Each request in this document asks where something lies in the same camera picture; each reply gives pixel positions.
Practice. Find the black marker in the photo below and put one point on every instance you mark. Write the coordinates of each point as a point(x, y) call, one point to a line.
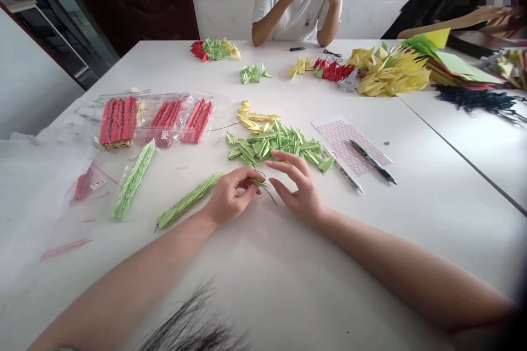
point(297, 49)

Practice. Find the single green paper piece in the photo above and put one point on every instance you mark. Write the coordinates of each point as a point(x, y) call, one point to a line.
point(259, 181)

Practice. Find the wide bag of red strands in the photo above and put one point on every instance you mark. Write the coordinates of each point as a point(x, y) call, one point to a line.
point(117, 122)

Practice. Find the pile of green paper pieces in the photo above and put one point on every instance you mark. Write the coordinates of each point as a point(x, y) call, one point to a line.
point(280, 143)

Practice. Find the white pen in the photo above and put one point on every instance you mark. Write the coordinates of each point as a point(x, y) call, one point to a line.
point(348, 174)

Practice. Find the small heap of green pieces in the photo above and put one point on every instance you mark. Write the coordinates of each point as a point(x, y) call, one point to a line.
point(252, 73)

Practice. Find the stack of coloured paper sheets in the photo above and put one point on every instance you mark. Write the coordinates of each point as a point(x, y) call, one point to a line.
point(453, 65)

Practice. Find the dark brown door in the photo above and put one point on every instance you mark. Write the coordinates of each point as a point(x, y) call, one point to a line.
point(136, 1)

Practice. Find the mixed red green yellow pile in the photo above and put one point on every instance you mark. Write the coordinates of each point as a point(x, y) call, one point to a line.
point(214, 48)

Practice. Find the heap of dark tassels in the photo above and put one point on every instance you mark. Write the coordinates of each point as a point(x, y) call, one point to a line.
point(477, 100)

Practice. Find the sheet of red-outlined stickers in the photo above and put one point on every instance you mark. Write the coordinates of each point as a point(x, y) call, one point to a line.
point(346, 141)

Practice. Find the grey paper pieces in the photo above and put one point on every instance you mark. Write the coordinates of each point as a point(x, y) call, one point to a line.
point(348, 81)

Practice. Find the heap of red pieces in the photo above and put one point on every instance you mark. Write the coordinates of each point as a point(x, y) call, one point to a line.
point(331, 69)

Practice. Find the small zip bag red pieces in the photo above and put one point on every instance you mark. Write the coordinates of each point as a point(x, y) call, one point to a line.
point(92, 184)

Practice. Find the empty red-striped zip bag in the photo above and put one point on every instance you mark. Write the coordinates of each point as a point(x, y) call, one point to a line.
point(66, 248)

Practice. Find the green origami strand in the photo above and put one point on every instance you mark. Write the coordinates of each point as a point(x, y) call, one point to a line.
point(134, 180)
point(185, 201)

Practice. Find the small heap of yellow pieces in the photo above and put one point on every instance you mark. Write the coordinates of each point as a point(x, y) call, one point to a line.
point(299, 68)

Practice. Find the pile of yellow paper pieces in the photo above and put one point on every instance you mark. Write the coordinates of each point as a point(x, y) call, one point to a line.
point(255, 118)

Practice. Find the thin black thread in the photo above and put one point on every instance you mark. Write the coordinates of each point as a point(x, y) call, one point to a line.
point(222, 127)

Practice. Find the white plastic bag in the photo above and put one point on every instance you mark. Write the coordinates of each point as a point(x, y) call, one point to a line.
point(37, 186)

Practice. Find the heap of large yellow origami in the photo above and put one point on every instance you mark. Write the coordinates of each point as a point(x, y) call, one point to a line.
point(391, 73)

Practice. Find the person's left hand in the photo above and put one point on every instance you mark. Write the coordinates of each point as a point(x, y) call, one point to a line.
point(226, 199)

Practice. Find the person's right hand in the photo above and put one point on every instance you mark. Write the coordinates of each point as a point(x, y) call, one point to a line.
point(304, 190)

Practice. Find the black pen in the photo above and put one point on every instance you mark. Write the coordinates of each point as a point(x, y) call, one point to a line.
point(372, 161)

